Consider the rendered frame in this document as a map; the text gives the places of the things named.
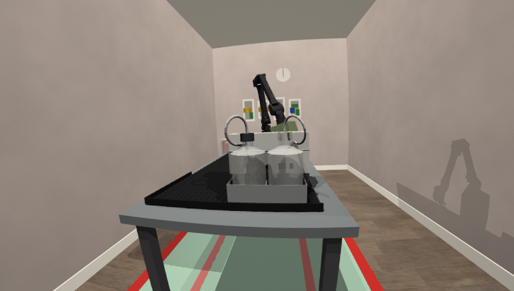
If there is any black perforated breadboard table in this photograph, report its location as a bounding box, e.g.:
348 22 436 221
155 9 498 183
154 153 320 203

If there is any white plastic bottle with beige cap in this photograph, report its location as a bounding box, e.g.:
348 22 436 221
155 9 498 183
267 132 303 185

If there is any grey two-compartment bottle holder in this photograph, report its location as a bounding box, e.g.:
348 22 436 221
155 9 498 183
226 173 307 203

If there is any white plastic bottle with black cap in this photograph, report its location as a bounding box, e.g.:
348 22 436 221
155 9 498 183
231 133 266 185

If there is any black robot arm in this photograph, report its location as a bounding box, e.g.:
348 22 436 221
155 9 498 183
253 73 286 132

